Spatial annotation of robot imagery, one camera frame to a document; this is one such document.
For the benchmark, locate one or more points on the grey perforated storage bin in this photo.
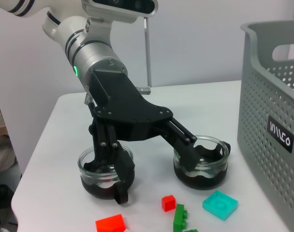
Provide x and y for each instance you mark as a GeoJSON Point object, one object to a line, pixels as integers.
{"type": "Point", "coordinates": [258, 108]}

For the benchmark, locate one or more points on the thick green toy brick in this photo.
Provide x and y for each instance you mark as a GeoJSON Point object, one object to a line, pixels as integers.
{"type": "Point", "coordinates": [179, 217]}

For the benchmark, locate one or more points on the glass teacup with black sleeve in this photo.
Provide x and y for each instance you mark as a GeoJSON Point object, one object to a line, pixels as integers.
{"type": "Point", "coordinates": [89, 176]}
{"type": "Point", "coordinates": [210, 178]}

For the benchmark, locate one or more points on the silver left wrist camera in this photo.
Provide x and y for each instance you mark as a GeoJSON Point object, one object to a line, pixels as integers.
{"type": "Point", "coordinates": [137, 7]}

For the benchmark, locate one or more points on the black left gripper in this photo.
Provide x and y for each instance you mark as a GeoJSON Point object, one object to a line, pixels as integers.
{"type": "Point", "coordinates": [127, 108]}

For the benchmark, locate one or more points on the orange-red wedge toy brick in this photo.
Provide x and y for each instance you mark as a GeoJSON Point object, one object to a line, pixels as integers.
{"type": "Point", "coordinates": [110, 223]}

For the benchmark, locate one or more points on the teal square toy brick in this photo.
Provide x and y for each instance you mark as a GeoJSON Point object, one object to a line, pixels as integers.
{"type": "Point", "coordinates": [219, 205]}

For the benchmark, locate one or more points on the small red toy brick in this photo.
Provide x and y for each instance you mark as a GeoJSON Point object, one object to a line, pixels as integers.
{"type": "Point", "coordinates": [168, 204]}

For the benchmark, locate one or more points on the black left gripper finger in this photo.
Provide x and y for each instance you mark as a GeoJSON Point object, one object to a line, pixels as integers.
{"type": "Point", "coordinates": [188, 157]}

